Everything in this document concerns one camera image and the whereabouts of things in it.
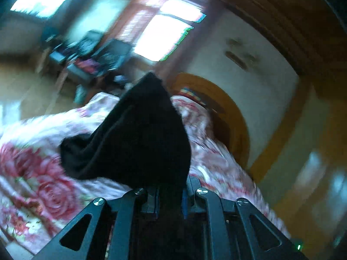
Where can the wall ornament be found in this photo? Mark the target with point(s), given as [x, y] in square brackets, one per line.
[240, 55]

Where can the wooden wardrobe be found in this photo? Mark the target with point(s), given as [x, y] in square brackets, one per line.
[314, 168]

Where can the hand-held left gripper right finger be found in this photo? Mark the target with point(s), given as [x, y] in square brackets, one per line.
[214, 211]

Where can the bright window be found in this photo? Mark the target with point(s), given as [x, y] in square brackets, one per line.
[168, 29]

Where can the pink floral quilt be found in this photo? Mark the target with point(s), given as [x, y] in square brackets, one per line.
[40, 173]

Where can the black embroidered pants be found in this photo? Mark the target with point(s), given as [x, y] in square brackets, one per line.
[141, 140]

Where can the wooden arched headboard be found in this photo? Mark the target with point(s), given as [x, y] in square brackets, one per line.
[230, 108]

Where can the reddish curtain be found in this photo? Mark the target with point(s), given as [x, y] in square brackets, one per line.
[135, 19]

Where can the colourful checked pillow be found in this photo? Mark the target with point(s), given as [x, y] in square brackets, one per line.
[192, 94]

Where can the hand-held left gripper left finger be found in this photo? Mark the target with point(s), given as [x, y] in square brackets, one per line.
[127, 216]

